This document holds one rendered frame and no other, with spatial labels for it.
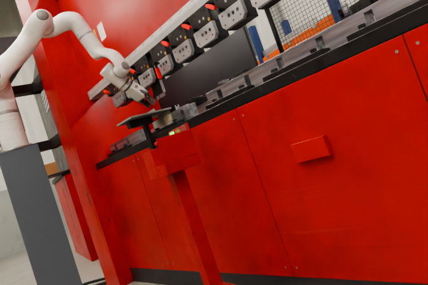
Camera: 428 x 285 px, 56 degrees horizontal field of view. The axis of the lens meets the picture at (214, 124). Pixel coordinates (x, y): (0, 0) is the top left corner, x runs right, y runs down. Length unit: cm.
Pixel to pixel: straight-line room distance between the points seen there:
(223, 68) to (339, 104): 139
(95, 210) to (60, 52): 118
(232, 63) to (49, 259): 151
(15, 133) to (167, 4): 98
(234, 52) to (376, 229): 150
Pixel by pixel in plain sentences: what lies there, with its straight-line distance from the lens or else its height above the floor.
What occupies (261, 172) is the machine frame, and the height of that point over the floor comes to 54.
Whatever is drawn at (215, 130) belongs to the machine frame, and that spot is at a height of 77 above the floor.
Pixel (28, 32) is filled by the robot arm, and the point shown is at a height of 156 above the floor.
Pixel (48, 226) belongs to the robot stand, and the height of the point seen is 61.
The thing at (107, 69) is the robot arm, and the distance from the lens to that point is 222.
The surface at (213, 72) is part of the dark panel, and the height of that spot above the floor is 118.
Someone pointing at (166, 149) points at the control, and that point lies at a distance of 161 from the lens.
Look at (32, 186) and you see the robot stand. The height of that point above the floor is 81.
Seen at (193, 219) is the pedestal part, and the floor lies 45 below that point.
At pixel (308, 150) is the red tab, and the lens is 145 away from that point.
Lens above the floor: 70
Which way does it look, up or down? 3 degrees up
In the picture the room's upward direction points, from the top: 19 degrees counter-clockwise
